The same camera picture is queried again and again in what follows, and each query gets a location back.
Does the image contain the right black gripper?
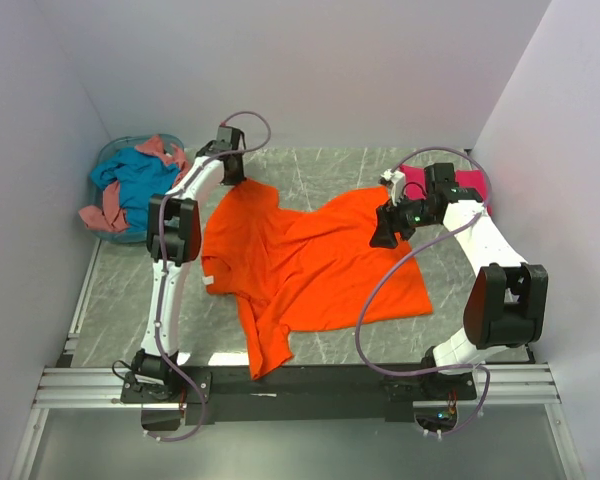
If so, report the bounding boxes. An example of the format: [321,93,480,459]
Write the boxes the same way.
[369,190,439,250]

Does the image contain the orange t-shirt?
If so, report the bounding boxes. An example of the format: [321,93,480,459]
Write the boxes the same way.
[201,180,411,379]

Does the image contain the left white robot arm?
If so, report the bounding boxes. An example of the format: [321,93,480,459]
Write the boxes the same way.
[127,124,246,402]

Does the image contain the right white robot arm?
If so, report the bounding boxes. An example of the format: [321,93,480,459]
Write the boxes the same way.
[370,163,549,399]

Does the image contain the folded magenta t-shirt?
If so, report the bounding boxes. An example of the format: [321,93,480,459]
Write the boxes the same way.
[400,163,487,205]

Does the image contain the blue t-shirt in basket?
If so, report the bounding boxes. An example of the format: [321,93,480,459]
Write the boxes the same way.
[90,147,181,231]

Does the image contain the pink t-shirt in basket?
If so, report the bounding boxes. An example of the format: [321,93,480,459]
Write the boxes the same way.
[77,134,195,234]

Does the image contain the transparent teal laundry basket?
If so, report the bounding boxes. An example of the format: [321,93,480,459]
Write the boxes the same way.
[87,133,187,245]

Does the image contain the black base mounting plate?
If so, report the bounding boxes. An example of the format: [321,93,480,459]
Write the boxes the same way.
[120,365,477,425]

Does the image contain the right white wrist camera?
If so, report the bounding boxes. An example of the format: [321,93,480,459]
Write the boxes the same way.
[379,169,406,205]

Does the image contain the aluminium rail frame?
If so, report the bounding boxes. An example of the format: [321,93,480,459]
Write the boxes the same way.
[9,239,586,480]

